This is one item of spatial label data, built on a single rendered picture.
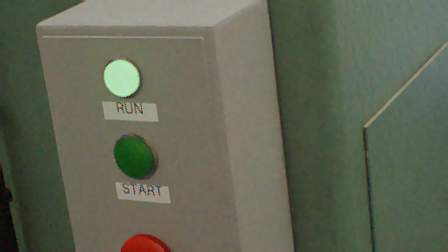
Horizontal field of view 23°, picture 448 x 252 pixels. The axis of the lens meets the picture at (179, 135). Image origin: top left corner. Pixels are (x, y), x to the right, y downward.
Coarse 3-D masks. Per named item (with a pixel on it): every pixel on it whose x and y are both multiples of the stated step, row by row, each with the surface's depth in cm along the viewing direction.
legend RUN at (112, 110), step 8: (104, 104) 52; (112, 104) 52; (120, 104) 52; (128, 104) 51; (136, 104) 51; (144, 104) 51; (152, 104) 51; (104, 112) 52; (112, 112) 52; (120, 112) 52; (128, 112) 51; (136, 112) 51; (144, 112) 51; (152, 112) 51; (144, 120) 51; (152, 120) 51
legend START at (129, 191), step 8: (120, 184) 53; (128, 184) 53; (136, 184) 53; (144, 184) 53; (120, 192) 53; (128, 192) 53; (136, 192) 53; (144, 192) 53; (152, 192) 53; (160, 192) 52; (168, 192) 52; (136, 200) 53; (144, 200) 53; (152, 200) 53; (160, 200) 52; (168, 200) 52
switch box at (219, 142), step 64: (128, 0) 55; (192, 0) 53; (256, 0) 51; (64, 64) 52; (192, 64) 49; (256, 64) 52; (64, 128) 54; (128, 128) 52; (192, 128) 50; (256, 128) 52; (192, 192) 51; (256, 192) 52
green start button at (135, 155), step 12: (132, 132) 52; (120, 144) 52; (132, 144) 51; (144, 144) 51; (120, 156) 52; (132, 156) 52; (144, 156) 51; (156, 156) 51; (120, 168) 52; (132, 168) 52; (144, 168) 52; (156, 168) 52
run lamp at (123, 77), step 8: (120, 56) 50; (112, 64) 50; (120, 64) 50; (128, 64) 50; (136, 64) 50; (112, 72) 50; (120, 72) 50; (128, 72) 50; (136, 72) 50; (112, 80) 50; (120, 80) 50; (128, 80) 50; (136, 80) 50; (112, 88) 51; (120, 88) 50; (128, 88) 50; (136, 88) 50; (120, 96) 51; (128, 96) 51
